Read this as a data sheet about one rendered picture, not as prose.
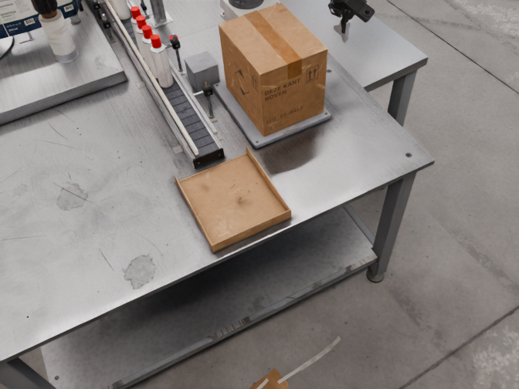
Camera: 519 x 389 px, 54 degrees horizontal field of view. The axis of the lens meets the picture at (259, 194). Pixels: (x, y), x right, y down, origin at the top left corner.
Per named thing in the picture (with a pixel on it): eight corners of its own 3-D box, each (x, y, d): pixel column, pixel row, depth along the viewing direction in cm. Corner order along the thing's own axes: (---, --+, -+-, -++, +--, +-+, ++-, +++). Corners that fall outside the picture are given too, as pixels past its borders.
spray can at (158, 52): (157, 82, 187) (144, 35, 171) (171, 77, 189) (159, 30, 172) (162, 90, 185) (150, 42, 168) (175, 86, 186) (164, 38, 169)
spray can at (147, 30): (150, 72, 191) (137, 25, 175) (162, 69, 192) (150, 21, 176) (154, 81, 188) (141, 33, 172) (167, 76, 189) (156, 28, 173)
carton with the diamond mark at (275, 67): (225, 86, 189) (217, 23, 167) (282, 65, 195) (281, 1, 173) (263, 137, 172) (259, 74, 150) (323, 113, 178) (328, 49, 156)
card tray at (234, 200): (175, 182, 164) (174, 174, 161) (247, 153, 171) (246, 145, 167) (213, 252, 148) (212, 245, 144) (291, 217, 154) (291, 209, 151)
